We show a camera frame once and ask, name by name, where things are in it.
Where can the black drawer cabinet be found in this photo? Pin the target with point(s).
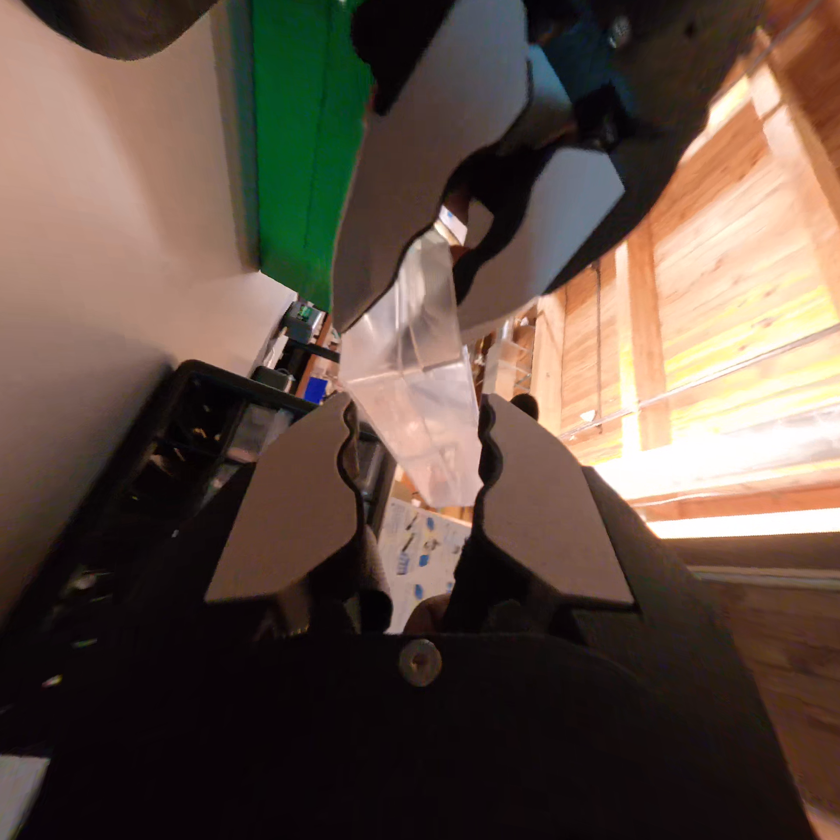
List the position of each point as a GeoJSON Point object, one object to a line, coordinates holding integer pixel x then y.
{"type": "Point", "coordinates": [210, 375]}

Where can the clear plastic drawer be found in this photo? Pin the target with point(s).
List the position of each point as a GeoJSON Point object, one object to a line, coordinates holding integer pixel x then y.
{"type": "Point", "coordinates": [420, 394]}

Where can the rows of clear cabinet drawers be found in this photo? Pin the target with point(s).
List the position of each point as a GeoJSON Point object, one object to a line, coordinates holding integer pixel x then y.
{"type": "Point", "coordinates": [259, 426]}

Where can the instruction poster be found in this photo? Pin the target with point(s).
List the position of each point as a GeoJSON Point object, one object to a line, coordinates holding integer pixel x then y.
{"type": "Point", "coordinates": [420, 558]}

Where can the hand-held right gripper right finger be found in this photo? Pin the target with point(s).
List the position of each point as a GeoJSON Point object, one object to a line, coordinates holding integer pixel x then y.
{"type": "Point", "coordinates": [551, 525]}

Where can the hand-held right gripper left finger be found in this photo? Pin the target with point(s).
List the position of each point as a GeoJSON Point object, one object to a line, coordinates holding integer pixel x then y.
{"type": "Point", "coordinates": [289, 512]}

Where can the green plastic bin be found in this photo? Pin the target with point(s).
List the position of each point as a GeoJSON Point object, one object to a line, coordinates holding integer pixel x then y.
{"type": "Point", "coordinates": [295, 131]}

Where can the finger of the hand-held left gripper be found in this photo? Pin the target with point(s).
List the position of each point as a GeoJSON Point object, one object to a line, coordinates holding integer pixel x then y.
{"type": "Point", "coordinates": [420, 164]}
{"type": "Point", "coordinates": [564, 223]}

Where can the dark rounded pad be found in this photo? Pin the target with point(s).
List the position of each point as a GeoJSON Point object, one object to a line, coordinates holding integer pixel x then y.
{"type": "Point", "coordinates": [118, 26]}

